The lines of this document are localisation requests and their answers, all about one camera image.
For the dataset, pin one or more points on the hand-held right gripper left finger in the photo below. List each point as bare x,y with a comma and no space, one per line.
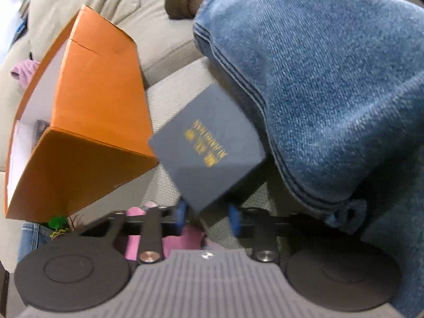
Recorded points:
180,217

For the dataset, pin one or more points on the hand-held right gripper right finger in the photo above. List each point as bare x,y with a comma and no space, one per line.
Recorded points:
235,222

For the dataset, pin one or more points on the pink plush ball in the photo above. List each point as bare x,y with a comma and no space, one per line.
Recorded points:
134,213

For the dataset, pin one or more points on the colourful feather shuttlecock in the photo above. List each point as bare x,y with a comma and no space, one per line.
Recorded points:
59,223

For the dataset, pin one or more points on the orange cardboard box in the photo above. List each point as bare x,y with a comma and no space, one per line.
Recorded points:
96,106

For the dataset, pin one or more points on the blue jeans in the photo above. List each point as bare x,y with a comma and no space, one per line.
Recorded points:
324,89

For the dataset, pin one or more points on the beige sofa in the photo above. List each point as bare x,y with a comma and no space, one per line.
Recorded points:
165,49

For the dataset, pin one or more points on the purple cloth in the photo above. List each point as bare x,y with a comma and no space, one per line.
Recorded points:
24,71

